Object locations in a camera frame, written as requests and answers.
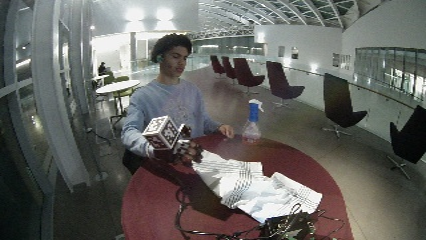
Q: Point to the the person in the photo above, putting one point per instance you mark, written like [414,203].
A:
[173,100]

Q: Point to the white round table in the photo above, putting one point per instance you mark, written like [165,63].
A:
[116,86]

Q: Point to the dark red swivel chair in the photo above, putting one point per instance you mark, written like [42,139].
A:
[410,136]
[245,74]
[227,68]
[279,81]
[215,66]
[337,103]

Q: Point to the white cube with black markers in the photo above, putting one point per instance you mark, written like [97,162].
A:
[160,132]

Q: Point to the white structural column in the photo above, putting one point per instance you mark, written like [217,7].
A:
[60,100]

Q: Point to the green earphone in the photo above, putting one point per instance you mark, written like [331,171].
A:
[158,59]

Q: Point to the black electronic device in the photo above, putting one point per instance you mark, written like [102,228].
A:
[287,228]

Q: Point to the green chair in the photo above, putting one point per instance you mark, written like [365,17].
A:
[121,91]

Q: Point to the white striped cloth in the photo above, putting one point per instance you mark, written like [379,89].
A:
[247,186]

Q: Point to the bright ceiling lamp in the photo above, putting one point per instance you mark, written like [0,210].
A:
[164,14]
[134,14]

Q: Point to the wall poster panel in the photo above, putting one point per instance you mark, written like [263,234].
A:
[341,61]

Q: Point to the framed wall picture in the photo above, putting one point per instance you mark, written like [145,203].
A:
[294,52]
[281,51]

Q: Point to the clear spray bottle blue top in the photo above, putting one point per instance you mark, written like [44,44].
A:
[251,128]

